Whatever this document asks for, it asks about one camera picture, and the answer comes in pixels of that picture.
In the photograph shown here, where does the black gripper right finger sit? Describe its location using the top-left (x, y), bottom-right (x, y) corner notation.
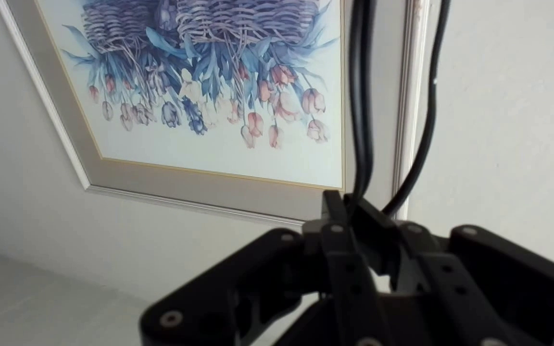
top-left (343, 193), bottom-right (554, 346)

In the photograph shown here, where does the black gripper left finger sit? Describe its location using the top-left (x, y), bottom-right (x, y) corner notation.
top-left (137, 189), bottom-right (383, 346)

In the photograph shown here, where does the framed flower picture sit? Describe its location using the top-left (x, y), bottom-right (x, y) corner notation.
top-left (0, 0), bottom-right (430, 224)

